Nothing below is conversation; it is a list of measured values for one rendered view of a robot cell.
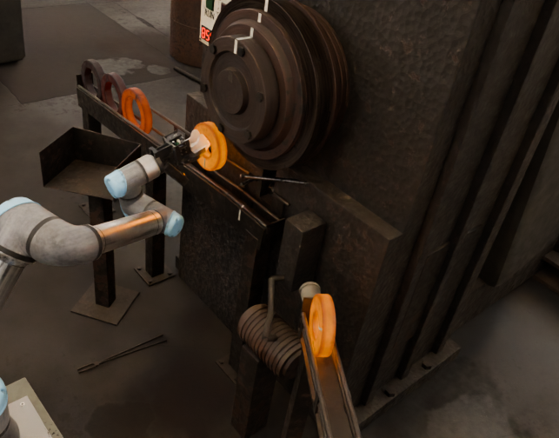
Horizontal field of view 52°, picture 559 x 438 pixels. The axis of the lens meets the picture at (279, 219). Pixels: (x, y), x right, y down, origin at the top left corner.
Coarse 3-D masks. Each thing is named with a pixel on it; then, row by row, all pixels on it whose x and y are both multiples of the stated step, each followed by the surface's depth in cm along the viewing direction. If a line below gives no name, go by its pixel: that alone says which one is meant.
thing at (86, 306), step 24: (72, 144) 206; (96, 144) 205; (120, 144) 202; (48, 168) 195; (72, 168) 206; (96, 168) 206; (72, 192) 193; (96, 192) 193; (96, 216) 206; (96, 264) 220; (96, 288) 227; (120, 288) 242; (72, 312) 228; (96, 312) 229; (120, 312) 231
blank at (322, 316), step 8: (320, 296) 142; (328, 296) 142; (312, 304) 148; (320, 304) 140; (328, 304) 139; (312, 312) 148; (320, 312) 139; (328, 312) 138; (312, 320) 147; (320, 320) 139; (328, 320) 137; (312, 328) 147; (320, 328) 138; (328, 328) 136; (312, 336) 146; (320, 336) 138; (328, 336) 136; (312, 344) 146; (320, 344) 138; (328, 344) 137; (320, 352) 139; (328, 352) 139
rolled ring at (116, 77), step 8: (112, 72) 231; (104, 80) 233; (112, 80) 227; (120, 80) 227; (104, 88) 236; (120, 88) 226; (104, 96) 238; (120, 96) 227; (112, 104) 239; (120, 104) 229; (112, 112) 237; (120, 112) 231
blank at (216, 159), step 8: (200, 128) 183; (208, 128) 180; (216, 128) 180; (208, 136) 181; (216, 136) 178; (216, 144) 178; (224, 144) 179; (208, 152) 188; (216, 152) 179; (224, 152) 180; (200, 160) 188; (208, 160) 184; (216, 160) 181; (224, 160) 182; (208, 168) 186; (216, 168) 183
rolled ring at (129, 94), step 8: (136, 88) 218; (128, 96) 220; (136, 96) 214; (144, 96) 215; (128, 104) 225; (144, 104) 214; (128, 112) 226; (144, 112) 214; (144, 120) 216; (144, 128) 218
